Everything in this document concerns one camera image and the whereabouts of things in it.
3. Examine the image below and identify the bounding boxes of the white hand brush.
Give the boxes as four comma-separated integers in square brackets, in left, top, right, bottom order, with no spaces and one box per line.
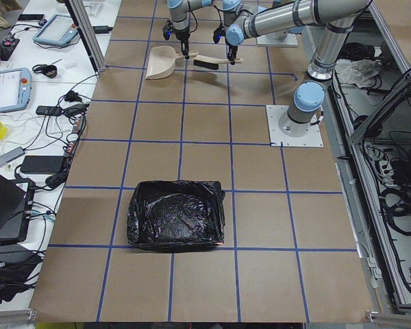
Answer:
[193,55,244,71]

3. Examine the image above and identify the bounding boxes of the far blue teach pendant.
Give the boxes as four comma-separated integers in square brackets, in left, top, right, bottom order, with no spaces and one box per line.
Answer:
[33,14,78,48]

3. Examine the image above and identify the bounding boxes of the white crumpled cloth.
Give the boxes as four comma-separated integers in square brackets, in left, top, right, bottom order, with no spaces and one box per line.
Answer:
[335,59,382,88]

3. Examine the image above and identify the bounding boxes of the black lined trash bin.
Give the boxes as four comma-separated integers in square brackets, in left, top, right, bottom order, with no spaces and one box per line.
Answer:
[126,180,225,252]

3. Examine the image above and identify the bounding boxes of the aluminium frame post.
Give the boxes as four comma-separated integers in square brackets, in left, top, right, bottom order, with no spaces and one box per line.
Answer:
[65,0,106,73]

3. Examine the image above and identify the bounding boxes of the beige plastic dustpan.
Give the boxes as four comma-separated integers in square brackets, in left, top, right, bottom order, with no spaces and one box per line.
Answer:
[145,46,186,80]

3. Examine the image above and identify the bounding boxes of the near blue teach pendant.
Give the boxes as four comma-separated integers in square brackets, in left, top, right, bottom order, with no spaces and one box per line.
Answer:
[0,68,32,112]

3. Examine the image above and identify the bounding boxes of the black power adapter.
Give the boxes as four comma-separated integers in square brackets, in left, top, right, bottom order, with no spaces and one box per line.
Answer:
[20,156,64,174]

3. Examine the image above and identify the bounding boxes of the black cable coils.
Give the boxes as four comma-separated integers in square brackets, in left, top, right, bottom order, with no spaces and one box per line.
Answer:
[378,190,411,237]

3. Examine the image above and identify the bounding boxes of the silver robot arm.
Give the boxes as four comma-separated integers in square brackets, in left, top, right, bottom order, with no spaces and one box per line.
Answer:
[222,0,370,136]
[162,0,214,59]

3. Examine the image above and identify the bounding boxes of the grey usb hub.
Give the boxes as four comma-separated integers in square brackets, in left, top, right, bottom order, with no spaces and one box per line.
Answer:
[0,147,25,167]

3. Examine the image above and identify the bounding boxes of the blue teach pendant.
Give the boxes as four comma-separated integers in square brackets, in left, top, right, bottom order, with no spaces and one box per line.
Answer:
[33,14,78,48]
[0,68,32,112]

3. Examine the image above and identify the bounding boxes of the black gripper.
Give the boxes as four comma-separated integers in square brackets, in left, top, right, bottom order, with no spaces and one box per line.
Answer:
[178,29,190,57]
[226,42,238,59]

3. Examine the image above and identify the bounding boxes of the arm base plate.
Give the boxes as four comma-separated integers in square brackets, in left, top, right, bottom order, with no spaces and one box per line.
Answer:
[256,29,298,48]
[266,105,323,148]

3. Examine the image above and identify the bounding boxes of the black laptop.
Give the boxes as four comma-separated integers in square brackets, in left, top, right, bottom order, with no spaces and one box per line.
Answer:
[0,174,35,245]

